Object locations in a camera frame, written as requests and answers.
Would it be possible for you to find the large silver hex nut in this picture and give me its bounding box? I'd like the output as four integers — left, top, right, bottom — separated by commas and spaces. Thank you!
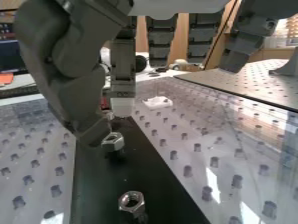
100, 131, 126, 151

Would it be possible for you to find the small silver hex nut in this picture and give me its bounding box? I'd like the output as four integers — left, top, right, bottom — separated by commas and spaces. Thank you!
117, 190, 148, 215

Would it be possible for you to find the clear box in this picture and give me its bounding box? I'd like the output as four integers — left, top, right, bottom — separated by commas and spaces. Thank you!
0, 74, 298, 224

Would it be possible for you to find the black plate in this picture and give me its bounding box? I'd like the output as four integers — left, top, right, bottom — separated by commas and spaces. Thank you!
69, 115, 213, 224

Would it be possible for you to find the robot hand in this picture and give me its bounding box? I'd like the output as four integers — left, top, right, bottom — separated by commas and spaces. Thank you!
12, 0, 298, 148

